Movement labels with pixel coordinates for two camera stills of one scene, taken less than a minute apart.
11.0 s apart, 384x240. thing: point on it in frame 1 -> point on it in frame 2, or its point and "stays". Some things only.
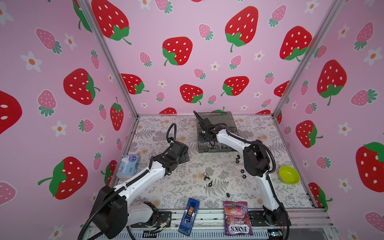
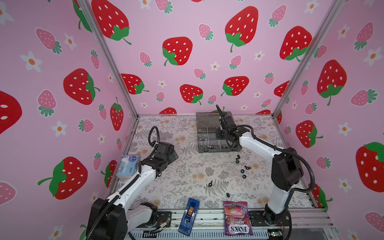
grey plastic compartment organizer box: [215, 118] stays
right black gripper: [200, 136] -> [217, 133]
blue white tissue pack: [128, 166] stays
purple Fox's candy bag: [237, 219] stays
